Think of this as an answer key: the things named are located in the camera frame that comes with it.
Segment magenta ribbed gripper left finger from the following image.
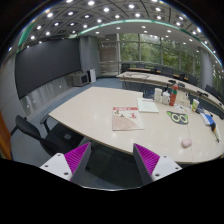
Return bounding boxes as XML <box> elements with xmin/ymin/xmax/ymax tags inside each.
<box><xmin>41</xmin><ymin>142</ymin><xmax>91</xmax><ymax>183</ymax></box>

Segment white cup right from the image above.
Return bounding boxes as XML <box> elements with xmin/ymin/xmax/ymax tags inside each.
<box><xmin>162</xmin><ymin>92</ymin><xmax>170</xmax><ymax>105</ymax></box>

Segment black office chair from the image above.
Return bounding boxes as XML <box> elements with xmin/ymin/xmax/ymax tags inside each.
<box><xmin>15</xmin><ymin>115</ymin><xmax>84</xmax><ymax>156</ymax></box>

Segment white paper booklet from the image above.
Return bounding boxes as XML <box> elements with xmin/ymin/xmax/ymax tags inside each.
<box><xmin>137</xmin><ymin>98</ymin><xmax>159</xmax><ymax>113</ymax></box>

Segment green and white cup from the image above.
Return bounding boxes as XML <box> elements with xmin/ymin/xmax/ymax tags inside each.
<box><xmin>192</xmin><ymin>99</ymin><xmax>200</xmax><ymax>112</ymax></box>

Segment black and white marker pen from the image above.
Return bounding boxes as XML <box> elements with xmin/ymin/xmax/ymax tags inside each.
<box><xmin>211</xmin><ymin>123</ymin><xmax>220</xmax><ymax>143</ymax></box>

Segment white air purifier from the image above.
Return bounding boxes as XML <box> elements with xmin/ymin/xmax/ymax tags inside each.
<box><xmin>89</xmin><ymin>69</ymin><xmax>96</xmax><ymax>83</ymax></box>

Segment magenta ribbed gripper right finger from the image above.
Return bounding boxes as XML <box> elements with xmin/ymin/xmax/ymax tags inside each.
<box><xmin>133</xmin><ymin>143</ymin><xmax>181</xmax><ymax>185</ymax></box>

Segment blue and white paper stack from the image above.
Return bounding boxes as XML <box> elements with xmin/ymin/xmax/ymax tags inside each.
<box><xmin>201</xmin><ymin>113</ymin><xmax>214</xmax><ymax>126</ymax></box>

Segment red water bottle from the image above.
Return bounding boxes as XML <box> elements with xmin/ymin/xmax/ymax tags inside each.
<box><xmin>169</xmin><ymin>84</ymin><xmax>178</xmax><ymax>106</ymax></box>

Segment grey box cabinet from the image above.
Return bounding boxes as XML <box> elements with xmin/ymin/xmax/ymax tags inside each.
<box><xmin>72</xmin><ymin>73</ymin><xmax>89</xmax><ymax>87</ymax></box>

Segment large black wall screen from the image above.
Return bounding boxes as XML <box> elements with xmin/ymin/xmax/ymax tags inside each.
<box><xmin>15</xmin><ymin>39</ymin><xmax>81</xmax><ymax>98</ymax></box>

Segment white cup left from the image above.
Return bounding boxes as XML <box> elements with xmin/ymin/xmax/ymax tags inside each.
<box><xmin>154</xmin><ymin>88</ymin><xmax>162</xmax><ymax>103</ymax></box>

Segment red and white magazine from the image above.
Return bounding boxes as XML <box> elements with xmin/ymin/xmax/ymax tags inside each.
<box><xmin>112</xmin><ymin>107</ymin><xmax>144</xmax><ymax>131</ymax></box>

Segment far long conference table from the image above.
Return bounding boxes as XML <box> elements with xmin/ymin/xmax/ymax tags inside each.
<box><xmin>117</xmin><ymin>72</ymin><xmax>224</xmax><ymax>112</ymax></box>

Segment pink computer mouse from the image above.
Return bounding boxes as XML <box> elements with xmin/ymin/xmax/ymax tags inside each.
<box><xmin>181</xmin><ymin>138</ymin><xmax>192</xmax><ymax>148</ymax></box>

